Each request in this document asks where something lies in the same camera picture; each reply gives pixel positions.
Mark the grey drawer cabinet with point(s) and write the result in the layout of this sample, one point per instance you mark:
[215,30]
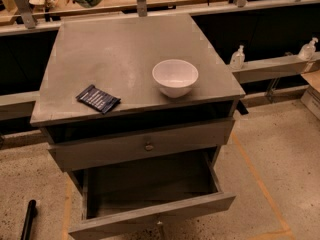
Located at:
[117,57]

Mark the dark blue snack packet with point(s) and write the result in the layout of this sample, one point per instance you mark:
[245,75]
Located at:
[97,99]

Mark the clear sanitizer bottle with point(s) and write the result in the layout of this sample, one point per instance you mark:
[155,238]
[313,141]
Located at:
[237,59]
[307,51]

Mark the grey top drawer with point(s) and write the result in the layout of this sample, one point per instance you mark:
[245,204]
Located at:
[105,150]

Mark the black cylindrical bar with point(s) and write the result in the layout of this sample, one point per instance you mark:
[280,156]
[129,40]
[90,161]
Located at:
[31,213]

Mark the white bowl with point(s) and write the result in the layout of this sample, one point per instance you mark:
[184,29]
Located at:
[174,77]

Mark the grey open middle drawer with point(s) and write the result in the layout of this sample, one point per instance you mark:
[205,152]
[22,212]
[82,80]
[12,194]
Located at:
[141,194]

